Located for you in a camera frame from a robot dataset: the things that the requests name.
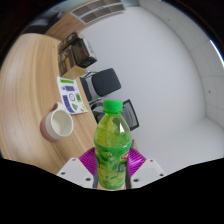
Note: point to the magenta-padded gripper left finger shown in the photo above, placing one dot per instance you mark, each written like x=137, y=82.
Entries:
x=74, y=171

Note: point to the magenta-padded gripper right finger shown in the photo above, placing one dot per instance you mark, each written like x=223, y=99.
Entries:
x=149, y=170

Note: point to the green drink bottle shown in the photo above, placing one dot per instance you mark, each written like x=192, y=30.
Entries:
x=112, y=150

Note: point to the white and pink mug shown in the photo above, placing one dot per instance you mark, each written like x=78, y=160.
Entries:
x=60, y=125

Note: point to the black mesh office chair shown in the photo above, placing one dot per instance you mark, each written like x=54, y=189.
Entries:
x=131, y=115

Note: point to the printed white leaflet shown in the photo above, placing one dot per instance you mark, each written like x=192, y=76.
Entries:
x=70, y=95

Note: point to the black cardboard box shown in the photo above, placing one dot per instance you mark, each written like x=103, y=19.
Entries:
x=84, y=52

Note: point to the small dark brown box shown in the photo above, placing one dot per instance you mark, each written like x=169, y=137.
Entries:
x=68, y=38

